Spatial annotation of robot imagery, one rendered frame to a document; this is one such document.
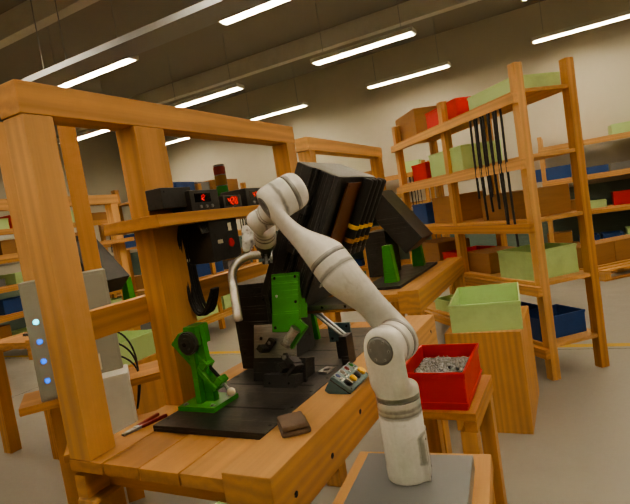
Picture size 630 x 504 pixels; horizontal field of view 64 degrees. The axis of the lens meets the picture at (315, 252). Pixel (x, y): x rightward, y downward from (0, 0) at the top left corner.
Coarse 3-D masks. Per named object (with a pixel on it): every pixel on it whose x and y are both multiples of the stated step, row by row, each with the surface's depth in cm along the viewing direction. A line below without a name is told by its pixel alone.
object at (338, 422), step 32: (416, 320) 237; (320, 416) 142; (352, 416) 152; (256, 448) 128; (288, 448) 125; (320, 448) 133; (352, 448) 150; (224, 480) 118; (256, 480) 114; (288, 480) 118; (320, 480) 131
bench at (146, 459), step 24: (168, 408) 175; (120, 432) 159; (144, 432) 156; (168, 432) 153; (120, 456) 141; (144, 456) 138; (168, 456) 136; (192, 456) 134; (216, 456) 131; (96, 480) 146; (120, 480) 148; (144, 480) 131; (168, 480) 127; (192, 480) 124; (216, 480) 120; (336, 480) 271
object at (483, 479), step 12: (360, 456) 126; (480, 456) 117; (360, 468) 120; (480, 468) 112; (492, 468) 115; (348, 480) 115; (480, 480) 107; (492, 480) 111; (348, 492) 110; (480, 492) 103; (492, 492) 107
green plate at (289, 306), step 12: (276, 276) 183; (288, 276) 180; (276, 288) 182; (288, 288) 180; (276, 300) 181; (288, 300) 179; (300, 300) 180; (276, 312) 181; (288, 312) 178; (300, 312) 177; (276, 324) 180; (288, 324) 178
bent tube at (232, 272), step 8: (240, 256) 177; (248, 256) 177; (256, 256) 178; (232, 264) 176; (240, 264) 177; (232, 272) 175; (232, 280) 174; (232, 288) 173; (232, 296) 172; (232, 304) 171; (240, 304) 172; (240, 312) 171; (240, 320) 172
